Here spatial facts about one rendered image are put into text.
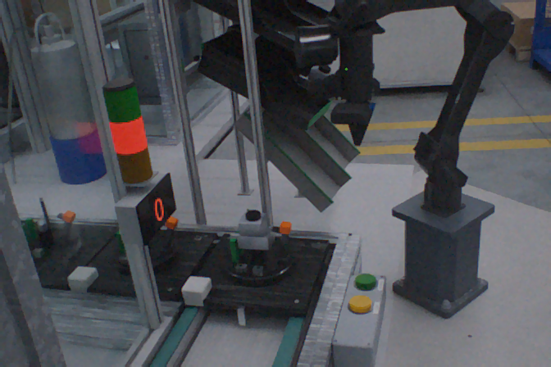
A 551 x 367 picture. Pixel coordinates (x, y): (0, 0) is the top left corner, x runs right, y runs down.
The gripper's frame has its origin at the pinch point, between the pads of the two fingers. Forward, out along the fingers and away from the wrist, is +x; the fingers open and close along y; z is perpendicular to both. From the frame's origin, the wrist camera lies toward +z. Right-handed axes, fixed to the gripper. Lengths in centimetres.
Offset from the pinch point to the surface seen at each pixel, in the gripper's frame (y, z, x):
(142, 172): 25.7, 29.7, -1.5
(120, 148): 26.6, 32.2, -5.8
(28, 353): 88, -1, -25
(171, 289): 14.9, 34.4, 29.1
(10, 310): 88, -1, -27
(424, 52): -398, 5, 87
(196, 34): -110, 77, 7
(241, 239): 7.2, 21.8, 21.1
